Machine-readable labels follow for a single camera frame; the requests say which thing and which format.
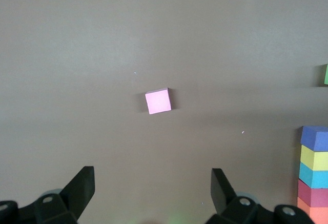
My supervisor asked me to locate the purple foam block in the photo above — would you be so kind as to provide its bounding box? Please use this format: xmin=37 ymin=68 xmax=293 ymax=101
xmin=300 ymin=125 xmax=328 ymax=152

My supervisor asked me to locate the light pink foam block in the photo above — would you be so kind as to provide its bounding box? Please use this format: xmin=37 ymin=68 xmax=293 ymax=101
xmin=145 ymin=87 xmax=172 ymax=115

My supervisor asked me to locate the blue foam block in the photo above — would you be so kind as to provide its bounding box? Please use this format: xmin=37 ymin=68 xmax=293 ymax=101
xmin=298 ymin=161 xmax=328 ymax=189

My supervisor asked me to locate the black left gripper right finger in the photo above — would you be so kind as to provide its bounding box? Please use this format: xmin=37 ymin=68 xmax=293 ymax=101
xmin=206 ymin=168 xmax=315 ymax=224

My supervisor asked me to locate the yellow foam block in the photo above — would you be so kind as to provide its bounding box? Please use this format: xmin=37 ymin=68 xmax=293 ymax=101
xmin=299 ymin=144 xmax=328 ymax=171

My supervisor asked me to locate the dark pink foam block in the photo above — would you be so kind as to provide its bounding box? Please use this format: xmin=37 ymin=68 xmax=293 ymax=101
xmin=297 ymin=178 xmax=328 ymax=208

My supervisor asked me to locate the brown table cover mat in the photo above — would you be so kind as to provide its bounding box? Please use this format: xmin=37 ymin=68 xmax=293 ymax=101
xmin=0 ymin=0 xmax=328 ymax=224

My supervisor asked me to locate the orange foam block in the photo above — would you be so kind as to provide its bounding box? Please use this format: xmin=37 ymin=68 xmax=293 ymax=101
xmin=296 ymin=197 xmax=328 ymax=224

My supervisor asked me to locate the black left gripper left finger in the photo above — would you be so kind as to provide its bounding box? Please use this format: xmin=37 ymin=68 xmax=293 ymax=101
xmin=0 ymin=166 xmax=96 ymax=224

